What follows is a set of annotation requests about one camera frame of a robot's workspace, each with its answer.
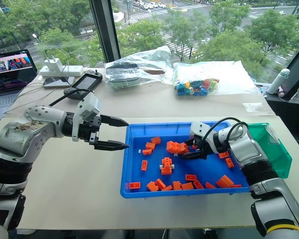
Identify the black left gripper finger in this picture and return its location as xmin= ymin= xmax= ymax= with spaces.
xmin=94 ymin=139 xmax=130 ymax=152
xmin=100 ymin=114 xmax=130 ymax=128

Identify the orange and white brick assembly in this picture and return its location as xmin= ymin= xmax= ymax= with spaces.
xmin=159 ymin=157 xmax=175 ymax=176

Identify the clear bag of coloured bricks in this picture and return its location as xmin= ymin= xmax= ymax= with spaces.
xmin=172 ymin=60 xmax=263 ymax=98

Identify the large orange brick cluster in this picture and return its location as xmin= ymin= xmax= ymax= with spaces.
xmin=166 ymin=140 xmax=190 ymax=155

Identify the blue plastic bin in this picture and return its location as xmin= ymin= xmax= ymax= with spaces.
xmin=120 ymin=120 xmax=250 ymax=199

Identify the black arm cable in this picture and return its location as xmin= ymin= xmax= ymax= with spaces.
xmin=201 ymin=117 xmax=249 ymax=150
xmin=48 ymin=89 xmax=94 ymax=107

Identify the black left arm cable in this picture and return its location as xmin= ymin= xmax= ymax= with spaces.
xmin=48 ymin=89 xmax=94 ymax=107

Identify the black handheld controller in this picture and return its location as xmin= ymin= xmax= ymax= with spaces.
xmin=63 ymin=69 xmax=104 ymax=101

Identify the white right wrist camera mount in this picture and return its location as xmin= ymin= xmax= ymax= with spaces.
xmin=190 ymin=121 xmax=215 ymax=150

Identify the clear bag with dark items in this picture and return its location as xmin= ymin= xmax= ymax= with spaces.
xmin=105 ymin=45 xmax=175 ymax=91

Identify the dark window frame post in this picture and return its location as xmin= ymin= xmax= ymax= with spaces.
xmin=88 ymin=0 xmax=122 ymax=63

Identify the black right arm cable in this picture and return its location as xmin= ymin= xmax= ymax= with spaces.
xmin=201 ymin=117 xmax=249 ymax=150

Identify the small flat clear bag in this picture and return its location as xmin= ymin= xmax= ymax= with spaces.
xmin=242 ymin=102 xmax=263 ymax=113

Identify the white water bottle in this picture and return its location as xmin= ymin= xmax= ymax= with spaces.
xmin=266 ymin=68 xmax=291 ymax=96

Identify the white charger cable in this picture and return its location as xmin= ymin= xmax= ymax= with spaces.
xmin=41 ymin=45 xmax=71 ymax=73

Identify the black side cabinet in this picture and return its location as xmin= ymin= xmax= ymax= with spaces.
xmin=263 ymin=84 xmax=299 ymax=147

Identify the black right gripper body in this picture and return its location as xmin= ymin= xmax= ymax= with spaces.
xmin=193 ymin=135 xmax=212 ymax=160

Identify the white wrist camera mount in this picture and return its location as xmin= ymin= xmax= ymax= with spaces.
xmin=190 ymin=121 xmax=215 ymax=150
xmin=71 ymin=92 xmax=102 ymax=142

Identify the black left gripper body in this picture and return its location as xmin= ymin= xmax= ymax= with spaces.
xmin=78 ymin=114 xmax=102 ymax=150

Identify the open grey laptop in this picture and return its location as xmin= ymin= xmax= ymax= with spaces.
xmin=0 ymin=49 xmax=38 ymax=123

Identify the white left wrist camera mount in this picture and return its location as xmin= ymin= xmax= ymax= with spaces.
xmin=71 ymin=92 xmax=102 ymax=142

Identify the green plastic bin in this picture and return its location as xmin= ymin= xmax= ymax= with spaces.
xmin=246 ymin=122 xmax=293 ymax=179

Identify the big orange building brick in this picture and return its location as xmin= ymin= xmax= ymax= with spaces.
xmin=215 ymin=174 xmax=235 ymax=189

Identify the white power strip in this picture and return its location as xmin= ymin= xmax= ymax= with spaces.
xmin=38 ymin=65 xmax=84 ymax=78

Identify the white charger plug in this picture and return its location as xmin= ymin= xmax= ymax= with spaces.
xmin=44 ymin=57 xmax=63 ymax=72

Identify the flat grey tablet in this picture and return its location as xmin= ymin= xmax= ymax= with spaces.
xmin=42 ymin=76 xmax=76 ymax=89

